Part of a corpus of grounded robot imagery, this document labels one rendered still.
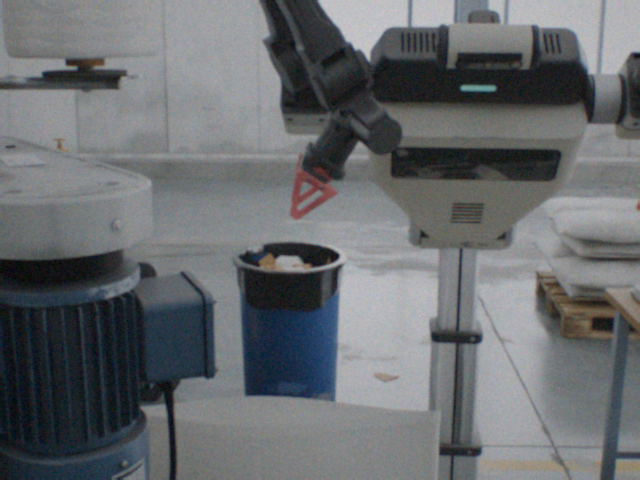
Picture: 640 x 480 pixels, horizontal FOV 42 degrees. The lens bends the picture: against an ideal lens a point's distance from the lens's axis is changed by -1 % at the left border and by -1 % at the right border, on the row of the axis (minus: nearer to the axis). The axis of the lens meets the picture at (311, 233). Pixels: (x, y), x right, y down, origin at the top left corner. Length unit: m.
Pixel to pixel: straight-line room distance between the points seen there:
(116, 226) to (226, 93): 8.46
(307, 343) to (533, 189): 1.98
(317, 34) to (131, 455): 0.65
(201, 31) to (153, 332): 8.45
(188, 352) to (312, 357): 2.63
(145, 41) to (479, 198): 0.86
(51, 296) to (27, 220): 0.07
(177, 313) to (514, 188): 0.90
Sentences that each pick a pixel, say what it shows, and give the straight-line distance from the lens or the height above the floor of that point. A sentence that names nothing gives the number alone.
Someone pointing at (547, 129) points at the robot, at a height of 1.39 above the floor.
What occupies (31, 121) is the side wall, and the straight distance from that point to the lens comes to 9.77.
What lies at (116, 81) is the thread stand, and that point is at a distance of 0.95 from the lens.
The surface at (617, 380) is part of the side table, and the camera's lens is 2.95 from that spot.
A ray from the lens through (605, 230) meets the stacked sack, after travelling 4.52.
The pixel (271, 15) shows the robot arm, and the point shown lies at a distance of 1.33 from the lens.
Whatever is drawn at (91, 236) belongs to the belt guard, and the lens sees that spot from 0.75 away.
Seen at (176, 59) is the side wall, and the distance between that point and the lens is 9.28.
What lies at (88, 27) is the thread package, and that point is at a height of 1.56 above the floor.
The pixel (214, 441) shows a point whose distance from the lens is 1.16.
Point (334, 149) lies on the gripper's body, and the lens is 1.28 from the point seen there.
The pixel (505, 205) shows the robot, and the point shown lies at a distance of 1.62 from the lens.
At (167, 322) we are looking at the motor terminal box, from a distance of 0.83.
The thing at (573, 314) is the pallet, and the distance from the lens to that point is 4.60.
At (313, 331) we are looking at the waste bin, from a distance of 3.42.
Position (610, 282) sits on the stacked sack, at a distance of 4.54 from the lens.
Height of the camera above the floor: 1.55
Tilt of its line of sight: 13 degrees down
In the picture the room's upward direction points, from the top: straight up
